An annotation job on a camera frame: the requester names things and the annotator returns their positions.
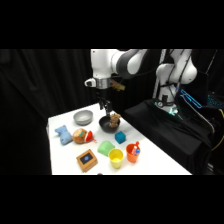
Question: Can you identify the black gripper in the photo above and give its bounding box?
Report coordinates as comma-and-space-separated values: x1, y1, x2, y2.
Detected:
95, 88, 113, 113

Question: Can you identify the teal blue cube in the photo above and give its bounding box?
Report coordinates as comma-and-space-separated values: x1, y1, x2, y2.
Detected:
114, 130, 128, 145

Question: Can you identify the orange block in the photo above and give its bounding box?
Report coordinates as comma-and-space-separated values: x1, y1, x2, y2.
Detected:
72, 127, 98, 145

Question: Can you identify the wooden block with dark face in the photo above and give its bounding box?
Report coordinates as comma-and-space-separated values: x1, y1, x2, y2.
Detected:
75, 149, 99, 173

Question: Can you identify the tiger striped plush toy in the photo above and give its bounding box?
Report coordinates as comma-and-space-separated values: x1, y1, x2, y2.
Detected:
109, 112, 122, 130

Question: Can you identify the black bowl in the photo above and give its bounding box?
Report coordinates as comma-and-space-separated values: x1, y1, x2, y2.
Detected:
98, 115, 121, 135

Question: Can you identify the grey metal bowl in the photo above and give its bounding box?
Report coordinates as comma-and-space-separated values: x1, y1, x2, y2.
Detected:
73, 109, 94, 126

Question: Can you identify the red white marker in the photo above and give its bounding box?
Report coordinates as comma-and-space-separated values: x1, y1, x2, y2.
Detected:
131, 141, 141, 157

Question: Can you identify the yellow plastic cup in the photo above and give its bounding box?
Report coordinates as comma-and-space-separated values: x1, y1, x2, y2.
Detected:
108, 148, 125, 170

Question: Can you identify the orange plastic cup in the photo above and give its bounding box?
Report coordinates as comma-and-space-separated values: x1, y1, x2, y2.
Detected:
125, 143, 141, 164

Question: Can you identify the black cloth covered stand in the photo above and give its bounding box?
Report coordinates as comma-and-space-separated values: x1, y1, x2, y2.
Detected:
122, 98, 215, 176

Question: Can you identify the cyan lit keyboard device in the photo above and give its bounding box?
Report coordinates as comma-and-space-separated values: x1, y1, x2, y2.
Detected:
207, 94, 224, 108

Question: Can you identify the tan wrist mount piece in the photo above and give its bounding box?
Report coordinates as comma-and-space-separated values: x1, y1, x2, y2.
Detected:
110, 79, 127, 92

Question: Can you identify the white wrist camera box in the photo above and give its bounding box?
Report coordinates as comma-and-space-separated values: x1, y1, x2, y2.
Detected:
84, 78, 98, 89

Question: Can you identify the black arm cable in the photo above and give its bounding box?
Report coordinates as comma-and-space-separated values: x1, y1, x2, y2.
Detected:
164, 49, 195, 101

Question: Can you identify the blue lit frame device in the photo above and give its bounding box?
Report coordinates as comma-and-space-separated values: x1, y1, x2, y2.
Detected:
180, 88, 203, 110

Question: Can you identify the yellow cable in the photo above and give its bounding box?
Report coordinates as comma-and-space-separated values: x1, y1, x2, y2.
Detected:
211, 108, 224, 152

